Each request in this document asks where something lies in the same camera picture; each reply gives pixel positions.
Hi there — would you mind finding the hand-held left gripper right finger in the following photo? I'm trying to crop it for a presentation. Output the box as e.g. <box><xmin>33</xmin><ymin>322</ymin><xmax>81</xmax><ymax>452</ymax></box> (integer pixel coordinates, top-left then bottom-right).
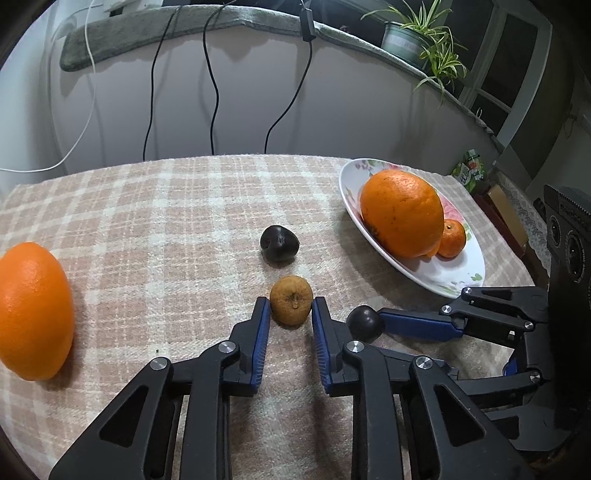
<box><xmin>311</xmin><ymin>296</ymin><xmax>536</xmax><ymax>480</ymax></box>

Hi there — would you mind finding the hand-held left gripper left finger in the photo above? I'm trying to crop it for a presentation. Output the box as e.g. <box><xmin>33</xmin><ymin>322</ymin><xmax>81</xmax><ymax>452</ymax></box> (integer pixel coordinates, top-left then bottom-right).
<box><xmin>48</xmin><ymin>296</ymin><xmax>271</xmax><ymax>480</ymax></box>

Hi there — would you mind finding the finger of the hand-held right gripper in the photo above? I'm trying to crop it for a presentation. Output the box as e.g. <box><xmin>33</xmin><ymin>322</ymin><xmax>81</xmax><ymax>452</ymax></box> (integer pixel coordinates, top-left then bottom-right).
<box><xmin>455</xmin><ymin>357</ymin><xmax>552</xmax><ymax>409</ymax></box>
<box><xmin>379</xmin><ymin>285</ymin><xmax>551</xmax><ymax>348</ymax></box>

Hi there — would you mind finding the dark purple plum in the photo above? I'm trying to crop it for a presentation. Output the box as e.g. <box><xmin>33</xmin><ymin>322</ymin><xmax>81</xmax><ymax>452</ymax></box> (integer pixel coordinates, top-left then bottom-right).
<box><xmin>260</xmin><ymin>224</ymin><xmax>299</xmax><ymax>264</ymax></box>
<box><xmin>346</xmin><ymin>305</ymin><xmax>385</xmax><ymax>344</ymax></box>

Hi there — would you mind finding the small brown fruit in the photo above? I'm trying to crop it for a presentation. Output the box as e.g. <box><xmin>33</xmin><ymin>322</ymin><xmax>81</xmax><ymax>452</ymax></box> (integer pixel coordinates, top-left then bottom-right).
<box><xmin>270</xmin><ymin>275</ymin><xmax>313</xmax><ymax>328</ymax></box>

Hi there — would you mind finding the white floral plate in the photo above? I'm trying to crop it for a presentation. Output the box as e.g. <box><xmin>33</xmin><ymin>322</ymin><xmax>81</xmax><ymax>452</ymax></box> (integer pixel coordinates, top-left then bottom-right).
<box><xmin>338</xmin><ymin>158</ymin><xmax>486</xmax><ymax>298</ymax></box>

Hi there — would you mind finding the large orange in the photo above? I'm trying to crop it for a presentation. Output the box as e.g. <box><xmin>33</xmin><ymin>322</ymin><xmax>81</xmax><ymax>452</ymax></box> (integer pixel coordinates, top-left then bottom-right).
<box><xmin>0</xmin><ymin>242</ymin><xmax>75</xmax><ymax>381</ymax></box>
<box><xmin>359</xmin><ymin>169</ymin><xmax>445</xmax><ymax>258</ymax></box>

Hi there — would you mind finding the cardboard box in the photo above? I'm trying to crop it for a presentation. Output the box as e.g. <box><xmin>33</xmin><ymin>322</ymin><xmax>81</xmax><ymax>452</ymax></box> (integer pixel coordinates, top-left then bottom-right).
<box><xmin>475</xmin><ymin>185</ymin><xmax>529</xmax><ymax>259</ymax></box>

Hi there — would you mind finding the pink checked tablecloth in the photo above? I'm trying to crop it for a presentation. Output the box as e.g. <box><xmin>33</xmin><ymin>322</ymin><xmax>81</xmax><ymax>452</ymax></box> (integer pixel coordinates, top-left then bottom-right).
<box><xmin>0</xmin><ymin>154</ymin><xmax>536</xmax><ymax>480</ymax></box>

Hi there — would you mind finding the green snack packet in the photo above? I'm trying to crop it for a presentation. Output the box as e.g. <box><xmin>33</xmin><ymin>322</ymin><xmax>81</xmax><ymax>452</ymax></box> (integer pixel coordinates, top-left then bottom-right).
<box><xmin>450</xmin><ymin>148</ymin><xmax>488</xmax><ymax>192</ymax></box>

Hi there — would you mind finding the potted spider plant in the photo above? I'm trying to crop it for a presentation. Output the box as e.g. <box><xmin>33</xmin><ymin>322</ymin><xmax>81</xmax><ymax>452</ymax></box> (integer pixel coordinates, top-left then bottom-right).
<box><xmin>361</xmin><ymin>0</ymin><xmax>469</xmax><ymax>109</ymax></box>

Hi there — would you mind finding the window frame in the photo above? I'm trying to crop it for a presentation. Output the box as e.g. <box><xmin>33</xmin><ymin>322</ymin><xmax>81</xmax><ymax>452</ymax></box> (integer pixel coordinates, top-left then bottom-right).
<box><xmin>452</xmin><ymin>0</ymin><xmax>578</xmax><ymax>185</ymax></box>

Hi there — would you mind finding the long white cable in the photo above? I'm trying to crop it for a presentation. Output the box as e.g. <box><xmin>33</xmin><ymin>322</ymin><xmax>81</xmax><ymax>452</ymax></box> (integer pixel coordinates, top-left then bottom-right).
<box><xmin>0</xmin><ymin>0</ymin><xmax>100</xmax><ymax>174</ymax></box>

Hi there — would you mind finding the black cable with controller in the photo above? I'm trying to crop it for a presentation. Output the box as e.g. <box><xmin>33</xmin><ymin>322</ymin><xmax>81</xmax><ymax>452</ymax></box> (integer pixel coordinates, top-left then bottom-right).
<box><xmin>264</xmin><ymin>0</ymin><xmax>317</xmax><ymax>154</ymax></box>

